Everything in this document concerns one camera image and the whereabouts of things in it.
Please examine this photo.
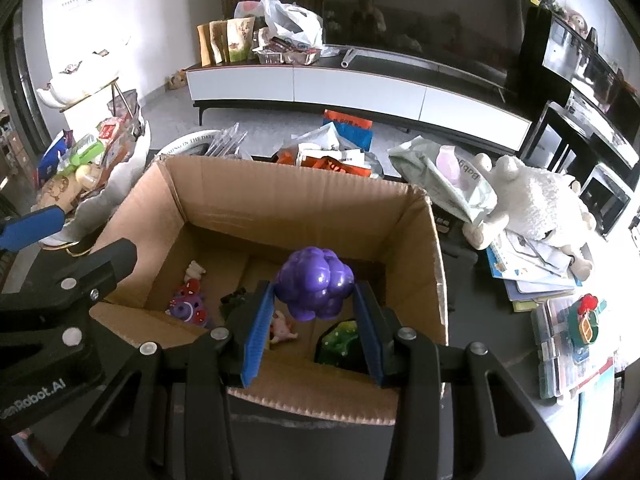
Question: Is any white plush sheep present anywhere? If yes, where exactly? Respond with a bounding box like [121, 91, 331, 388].
[462, 152, 598, 281]

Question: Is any pink figure toy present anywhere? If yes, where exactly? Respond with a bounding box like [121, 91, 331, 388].
[270, 310, 299, 345]

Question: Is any white round bin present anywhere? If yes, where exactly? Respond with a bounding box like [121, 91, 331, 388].
[155, 130, 226, 161]

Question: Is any kraft pouch with green print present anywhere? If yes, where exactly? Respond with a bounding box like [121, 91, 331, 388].
[226, 16, 256, 63]

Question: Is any brown snack pouch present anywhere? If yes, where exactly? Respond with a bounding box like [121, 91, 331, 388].
[196, 24, 212, 67]

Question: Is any purple grape toy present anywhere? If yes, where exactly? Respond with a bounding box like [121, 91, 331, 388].
[274, 246, 356, 323]

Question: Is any colourful block toy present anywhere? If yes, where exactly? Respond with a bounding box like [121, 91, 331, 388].
[567, 294, 608, 348]

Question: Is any green wet wipes pack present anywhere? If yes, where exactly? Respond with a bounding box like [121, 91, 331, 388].
[387, 136, 498, 223]

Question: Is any black television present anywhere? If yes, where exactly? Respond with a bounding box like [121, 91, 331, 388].
[322, 0, 531, 92]

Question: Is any pile of snack packets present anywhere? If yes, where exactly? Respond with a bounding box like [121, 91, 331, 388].
[35, 117, 142, 206]

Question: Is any foil tray of snacks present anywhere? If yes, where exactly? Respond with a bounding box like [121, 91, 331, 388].
[252, 42, 322, 66]

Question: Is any green black toy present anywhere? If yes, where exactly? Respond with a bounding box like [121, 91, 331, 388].
[314, 319, 368, 368]

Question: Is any white plastic bag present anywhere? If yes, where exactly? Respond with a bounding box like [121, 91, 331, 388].
[259, 0, 325, 51]

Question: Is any brown cardboard box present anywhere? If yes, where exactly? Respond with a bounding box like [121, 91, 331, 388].
[90, 155, 448, 413]

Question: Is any white television cabinet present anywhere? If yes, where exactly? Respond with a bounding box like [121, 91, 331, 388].
[186, 55, 533, 156]

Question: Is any clear plastic storage box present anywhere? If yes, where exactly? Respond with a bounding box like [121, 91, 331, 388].
[530, 295, 618, 401]

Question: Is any small plush doll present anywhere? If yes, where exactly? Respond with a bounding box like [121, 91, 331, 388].
[567, 10, 591, 37]

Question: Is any black display cabinet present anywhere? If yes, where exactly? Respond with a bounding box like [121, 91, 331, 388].
[520, 7, 640, 237]

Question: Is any kraft snack pouch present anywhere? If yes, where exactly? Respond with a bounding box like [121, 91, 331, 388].
[209, 20, 230, 65]

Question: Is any blue orange bag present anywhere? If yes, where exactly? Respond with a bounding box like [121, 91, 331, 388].
[321, 109, 375, 151]

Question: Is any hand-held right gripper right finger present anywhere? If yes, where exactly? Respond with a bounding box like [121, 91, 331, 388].
[352, 280, 576, 480]

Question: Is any pile of plastic bags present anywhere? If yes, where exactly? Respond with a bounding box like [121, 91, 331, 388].
[274, 125, 386, 181]

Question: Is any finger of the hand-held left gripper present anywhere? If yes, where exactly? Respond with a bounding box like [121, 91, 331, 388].
[50, 238, 139, 306]
[0, 205, 66, 252]

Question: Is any purple red toy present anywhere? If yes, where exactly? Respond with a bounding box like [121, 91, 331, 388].
[166, 281, 215, 329]

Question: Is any black marble desktop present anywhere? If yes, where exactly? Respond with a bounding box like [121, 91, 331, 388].
[0, 240, 626, 480]

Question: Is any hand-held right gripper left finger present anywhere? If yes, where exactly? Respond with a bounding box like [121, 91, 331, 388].
[47, 280, 277, 480]

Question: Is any white shell tiered tray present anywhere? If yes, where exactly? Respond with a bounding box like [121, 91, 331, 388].
[32, 50, 152, 257]

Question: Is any stack of books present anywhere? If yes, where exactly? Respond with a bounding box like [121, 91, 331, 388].
[487, 230, 581, 313]

